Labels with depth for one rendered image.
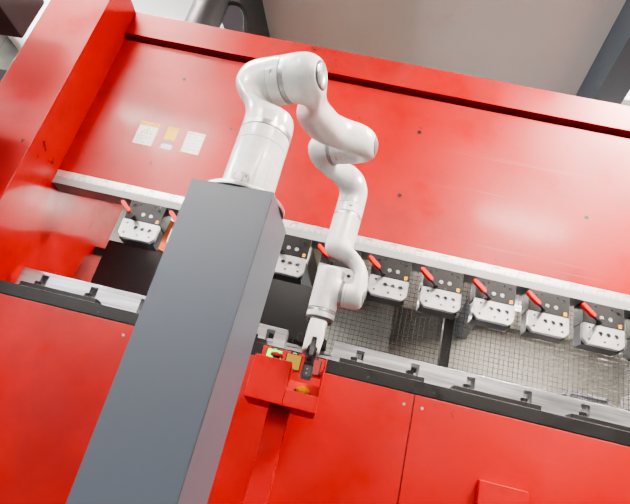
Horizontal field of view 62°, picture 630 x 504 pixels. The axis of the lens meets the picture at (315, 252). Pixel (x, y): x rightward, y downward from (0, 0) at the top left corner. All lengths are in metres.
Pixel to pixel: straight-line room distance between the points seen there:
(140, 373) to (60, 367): 0.99
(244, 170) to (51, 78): 1.43
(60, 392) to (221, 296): 1.05
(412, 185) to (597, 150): 0.83
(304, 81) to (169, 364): 0.70
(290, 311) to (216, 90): 1.07
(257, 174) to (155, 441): 0.56
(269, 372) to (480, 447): 0.74
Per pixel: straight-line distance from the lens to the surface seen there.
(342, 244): 1.58
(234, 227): 1.04
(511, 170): 2.37
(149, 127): 2.43
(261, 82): 1.33
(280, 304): 2.53
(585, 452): 1.96
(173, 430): 0.95
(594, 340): 2.18
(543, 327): 2.11
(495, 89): 2.58
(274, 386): 1.48
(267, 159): 1.17
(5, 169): 2.25
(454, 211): 2.19
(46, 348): 2.01
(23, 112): 2.38
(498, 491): 1.83
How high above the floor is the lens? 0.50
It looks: 23 degrees up
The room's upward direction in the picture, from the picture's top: 15 degrees clockwise
